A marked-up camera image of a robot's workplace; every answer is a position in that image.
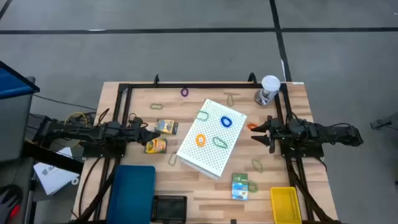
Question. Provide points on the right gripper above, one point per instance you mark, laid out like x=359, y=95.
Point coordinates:
x=281, y=132

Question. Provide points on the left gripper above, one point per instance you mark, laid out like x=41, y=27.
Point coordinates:
x=133, y=135

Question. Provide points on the yellow green crayon box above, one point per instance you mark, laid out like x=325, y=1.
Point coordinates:
x=155, y=146
x=166, y=127

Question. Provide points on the red orange rubber band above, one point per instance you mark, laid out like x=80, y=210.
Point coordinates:
x=248, y=126

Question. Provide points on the green rubber band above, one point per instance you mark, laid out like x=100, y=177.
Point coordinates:
x=151, y=106
x=207, y=116
x=252, y=163
x=257, y=186
x=225, y=145
x=169, y=161
x=227, y=101

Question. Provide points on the blue rubber band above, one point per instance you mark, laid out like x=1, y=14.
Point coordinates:
x=221, y=122

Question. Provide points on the orange yellow rubber band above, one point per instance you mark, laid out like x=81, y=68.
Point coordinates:
x=196, y=140

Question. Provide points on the purple rubber band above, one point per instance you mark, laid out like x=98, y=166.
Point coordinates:
x=182, y=92

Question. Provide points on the green blue card pack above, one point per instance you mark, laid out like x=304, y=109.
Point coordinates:
x=239, y=189

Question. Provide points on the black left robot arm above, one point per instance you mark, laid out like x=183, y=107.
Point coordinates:
x=93, y=133

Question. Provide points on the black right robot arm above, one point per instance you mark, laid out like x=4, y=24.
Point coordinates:
x=326, y=133

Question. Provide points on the white perforated metal shelf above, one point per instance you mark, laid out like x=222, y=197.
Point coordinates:
x=205, y=158

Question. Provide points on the blue plastic bin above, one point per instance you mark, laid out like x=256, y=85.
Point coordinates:
x=130, y=196

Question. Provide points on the yellow slotted plastic basket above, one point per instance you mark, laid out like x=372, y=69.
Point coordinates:
x=284, y=205

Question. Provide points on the black slotted plastic basket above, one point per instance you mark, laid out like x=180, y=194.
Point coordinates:
x=169, y=209

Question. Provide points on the black side stand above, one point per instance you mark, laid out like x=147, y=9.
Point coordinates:
x=53, y=158

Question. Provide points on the white printed paper sheet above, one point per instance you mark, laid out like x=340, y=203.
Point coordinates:
x=53, y=179

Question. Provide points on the gray floor device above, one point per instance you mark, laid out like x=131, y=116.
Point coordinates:
x=388, y=121

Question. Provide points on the gray computer case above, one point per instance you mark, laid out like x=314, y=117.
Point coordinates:
x=15, y=130

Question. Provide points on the blue screen monitor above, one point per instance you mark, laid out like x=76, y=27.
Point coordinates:
x=15, y=84

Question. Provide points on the black and red item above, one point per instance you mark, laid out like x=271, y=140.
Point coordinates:
x=9, y=202

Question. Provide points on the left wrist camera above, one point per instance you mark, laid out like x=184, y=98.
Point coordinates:
x=136, y=122

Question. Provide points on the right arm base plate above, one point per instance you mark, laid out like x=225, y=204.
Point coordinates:
x=301, y=152

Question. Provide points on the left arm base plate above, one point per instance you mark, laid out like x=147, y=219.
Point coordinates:
x=102, y=152

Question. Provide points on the black aluminium table frame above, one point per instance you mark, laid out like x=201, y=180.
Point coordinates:
x=202, y=85

